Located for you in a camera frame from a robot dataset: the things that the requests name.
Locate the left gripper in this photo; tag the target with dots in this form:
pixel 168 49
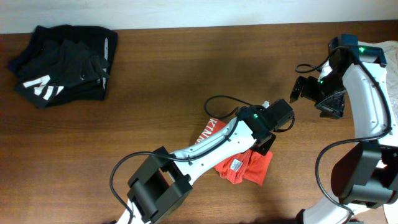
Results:
pixel 261 147

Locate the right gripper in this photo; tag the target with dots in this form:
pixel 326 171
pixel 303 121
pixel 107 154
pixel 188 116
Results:
pixel 334 109

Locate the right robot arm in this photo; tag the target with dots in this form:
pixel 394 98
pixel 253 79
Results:
pixel 366 177

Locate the red t-shirt white lettering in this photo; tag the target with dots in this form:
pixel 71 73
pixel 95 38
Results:
pixel 249 165

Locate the black folded clothes pile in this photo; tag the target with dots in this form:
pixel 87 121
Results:
pixel 65 63

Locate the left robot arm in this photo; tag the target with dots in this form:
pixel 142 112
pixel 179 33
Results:
pixel 164 180

